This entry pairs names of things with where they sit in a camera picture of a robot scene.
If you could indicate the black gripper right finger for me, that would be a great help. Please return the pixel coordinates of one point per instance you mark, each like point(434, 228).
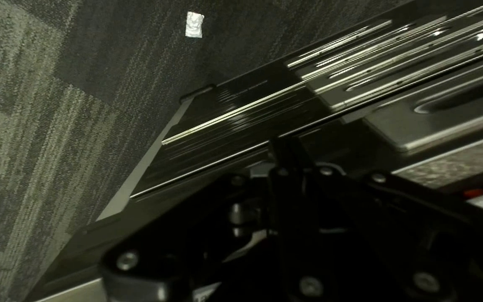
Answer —
point(373, 238)

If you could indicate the white paper scrap on floor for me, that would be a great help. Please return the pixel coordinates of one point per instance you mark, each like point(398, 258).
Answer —
point(194, 26)

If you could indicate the grey metal tool drawer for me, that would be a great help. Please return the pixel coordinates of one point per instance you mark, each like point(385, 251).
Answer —
point(400, 92)

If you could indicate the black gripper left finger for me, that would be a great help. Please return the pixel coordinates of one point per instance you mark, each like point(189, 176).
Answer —
point(167, 258)

